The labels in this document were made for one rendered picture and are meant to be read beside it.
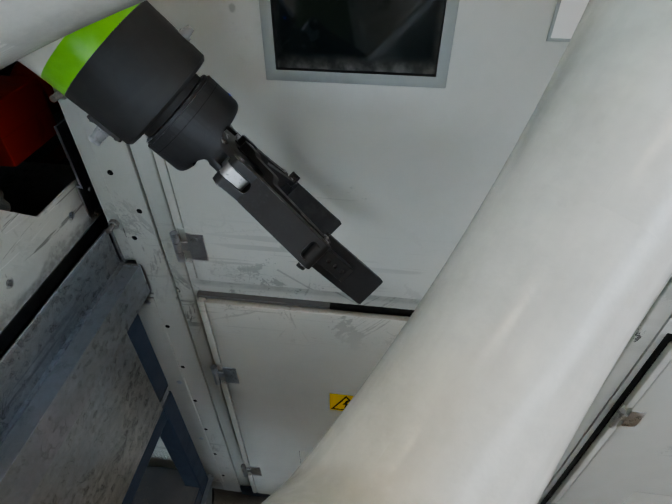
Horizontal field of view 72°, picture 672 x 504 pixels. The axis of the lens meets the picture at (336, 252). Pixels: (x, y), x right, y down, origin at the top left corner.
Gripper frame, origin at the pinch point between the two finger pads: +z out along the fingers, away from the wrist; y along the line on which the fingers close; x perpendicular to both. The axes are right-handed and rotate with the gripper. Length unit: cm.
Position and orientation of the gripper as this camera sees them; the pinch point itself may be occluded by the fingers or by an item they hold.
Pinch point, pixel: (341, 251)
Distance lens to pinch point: 46.7
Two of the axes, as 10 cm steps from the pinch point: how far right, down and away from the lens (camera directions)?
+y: 2.6, 4.3, -8.7
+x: 7.0, -7.0, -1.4
